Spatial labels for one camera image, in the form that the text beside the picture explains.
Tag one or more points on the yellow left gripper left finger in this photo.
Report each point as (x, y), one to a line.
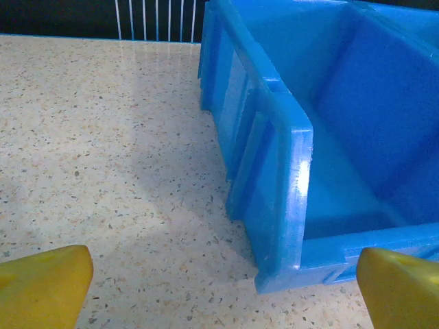
(41, 291)

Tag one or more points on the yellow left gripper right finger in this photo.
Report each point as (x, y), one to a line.
(401, 294)

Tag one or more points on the blue plastic storage bin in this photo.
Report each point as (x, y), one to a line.
(411, 13)
(295, 154)

